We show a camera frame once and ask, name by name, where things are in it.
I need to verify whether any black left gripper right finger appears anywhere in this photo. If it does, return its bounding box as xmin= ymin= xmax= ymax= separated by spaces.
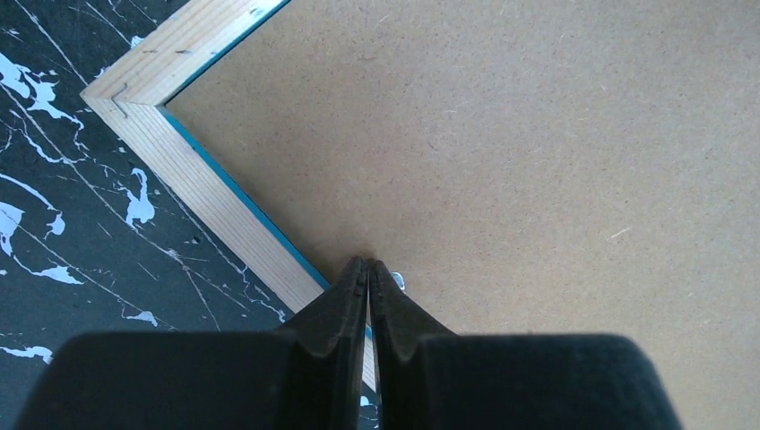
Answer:
xmin=367 ymin=261 xmax=681 ymax=429

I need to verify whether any silver metal turn clip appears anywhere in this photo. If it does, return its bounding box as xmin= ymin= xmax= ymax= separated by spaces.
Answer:
xmin=391 ymin=272 xmax=405 ymax=291

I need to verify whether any blue wooden picture frame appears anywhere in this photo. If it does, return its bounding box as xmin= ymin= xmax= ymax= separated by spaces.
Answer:
xmin=81 ymin=1 xmax=329 ymax=312

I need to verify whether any brown cardboard backing board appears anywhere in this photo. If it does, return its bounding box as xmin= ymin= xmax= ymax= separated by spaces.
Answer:
xmin=168 ymin=1 xmax=759 ymax=429

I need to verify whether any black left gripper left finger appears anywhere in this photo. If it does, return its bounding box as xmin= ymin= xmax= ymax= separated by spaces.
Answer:
xmin=16 ymin=257 xmax=367 ymax=429

